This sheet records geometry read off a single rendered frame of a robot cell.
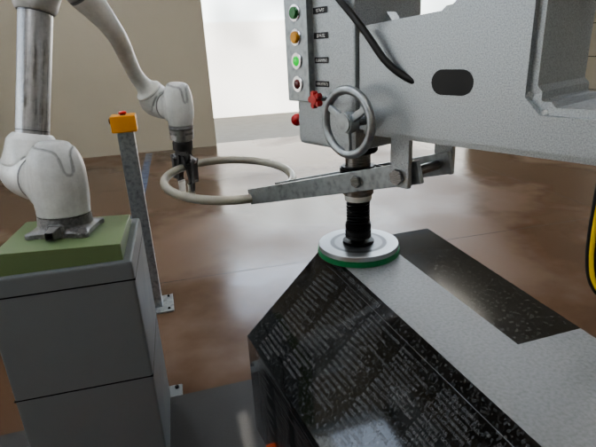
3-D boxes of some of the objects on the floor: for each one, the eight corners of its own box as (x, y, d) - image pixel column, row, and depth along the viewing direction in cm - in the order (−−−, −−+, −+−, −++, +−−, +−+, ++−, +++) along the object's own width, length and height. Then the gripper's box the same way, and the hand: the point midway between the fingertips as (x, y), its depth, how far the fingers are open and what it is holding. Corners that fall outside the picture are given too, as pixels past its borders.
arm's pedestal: (24, 518, 150) (-53, 294, 122) (58, 410, 195) (8, 228, 168) (186, 479, 160) (149, 264, 133) (182, 385, 206) (154, 211, 178)
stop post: (173, 294, 284) (144, 109, 246) (174, 311, 266) (143, 113, 228) (137, 301, 279) (103, 113, 241) (137, 317, 261) (98, 117, 223)
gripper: (159, 138, 183) (166, 196, 192) (191, 145, 174) (196, 205, 183) (174, 135, 189) (180, 191, 198) (205, 141, 179) (209, 199, 189)
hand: (186, 190), depth 189 cm, fingers closed on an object, 4 cm apart
